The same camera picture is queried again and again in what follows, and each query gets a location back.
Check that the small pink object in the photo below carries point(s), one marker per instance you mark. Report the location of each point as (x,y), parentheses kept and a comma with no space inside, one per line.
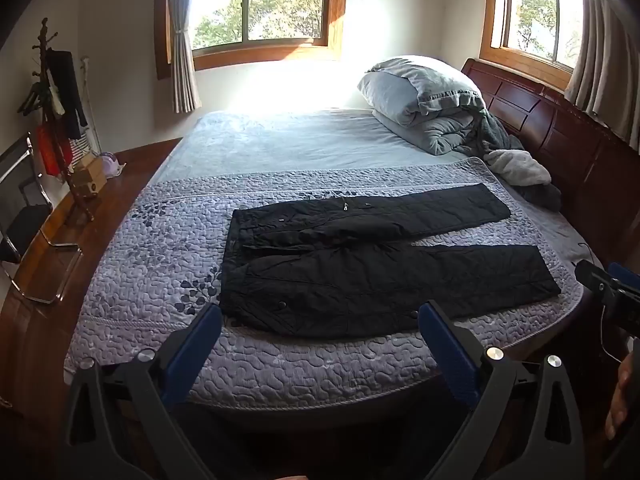
(112,166)

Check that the chrome-framed black chair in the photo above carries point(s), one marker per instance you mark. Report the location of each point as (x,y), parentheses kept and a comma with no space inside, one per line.
(25,220)

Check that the black pants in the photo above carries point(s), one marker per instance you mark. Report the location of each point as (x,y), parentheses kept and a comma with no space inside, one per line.
(350,280)

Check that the red hanging bag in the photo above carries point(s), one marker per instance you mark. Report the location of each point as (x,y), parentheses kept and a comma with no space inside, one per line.
(50,152)

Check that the long beige curtain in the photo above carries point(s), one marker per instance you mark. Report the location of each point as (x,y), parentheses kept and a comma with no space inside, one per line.
(610,70)

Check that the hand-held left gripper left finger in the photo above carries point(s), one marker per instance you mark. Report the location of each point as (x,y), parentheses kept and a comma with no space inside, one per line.
(201,339)

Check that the short beige curtain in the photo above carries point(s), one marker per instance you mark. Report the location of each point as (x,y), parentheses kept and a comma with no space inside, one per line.
(182,60)

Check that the cardboard box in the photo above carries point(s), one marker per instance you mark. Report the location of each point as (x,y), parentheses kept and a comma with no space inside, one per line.
(89,180)

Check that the light grey pillow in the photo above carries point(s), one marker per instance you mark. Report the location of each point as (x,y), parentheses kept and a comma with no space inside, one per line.
(400,85)

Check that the wide wooden-framed window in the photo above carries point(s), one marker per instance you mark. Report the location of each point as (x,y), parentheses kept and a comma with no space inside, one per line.
(260,5)

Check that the dark grey blanket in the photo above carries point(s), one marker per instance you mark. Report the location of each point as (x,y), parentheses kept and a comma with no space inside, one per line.
(500,135)

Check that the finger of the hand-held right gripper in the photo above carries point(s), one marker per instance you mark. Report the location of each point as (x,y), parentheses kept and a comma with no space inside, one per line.
(625,274)
(590,276)

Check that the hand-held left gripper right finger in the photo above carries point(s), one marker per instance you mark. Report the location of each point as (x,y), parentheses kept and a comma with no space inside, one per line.
(444,345)

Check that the white fleece garment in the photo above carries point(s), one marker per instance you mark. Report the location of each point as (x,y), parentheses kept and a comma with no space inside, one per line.
(520,167)

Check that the grey quilted leaf-print bedspread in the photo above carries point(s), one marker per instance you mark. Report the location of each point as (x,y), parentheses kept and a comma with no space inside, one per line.
(150,260)

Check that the folded grey duvet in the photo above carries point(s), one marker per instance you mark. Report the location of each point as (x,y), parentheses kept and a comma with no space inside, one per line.
(440,132)

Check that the black hanging garment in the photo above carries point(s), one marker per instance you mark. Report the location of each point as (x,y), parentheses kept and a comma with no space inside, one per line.
(67,95)

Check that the dark wooden bed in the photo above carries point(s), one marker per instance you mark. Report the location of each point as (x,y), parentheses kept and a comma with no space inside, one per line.
(550,130)

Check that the narrow wooden-framed window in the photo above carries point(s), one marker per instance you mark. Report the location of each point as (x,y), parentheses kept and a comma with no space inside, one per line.
(537,15)

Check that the person's right hand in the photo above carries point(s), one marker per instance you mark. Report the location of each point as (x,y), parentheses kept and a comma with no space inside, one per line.
(625,395)

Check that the wooden coat rack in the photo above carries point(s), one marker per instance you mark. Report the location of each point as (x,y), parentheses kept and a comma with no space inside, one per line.
(46,60)

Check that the light blue bed sheet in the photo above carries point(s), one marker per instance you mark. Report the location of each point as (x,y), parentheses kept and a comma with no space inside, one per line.
(300,140)

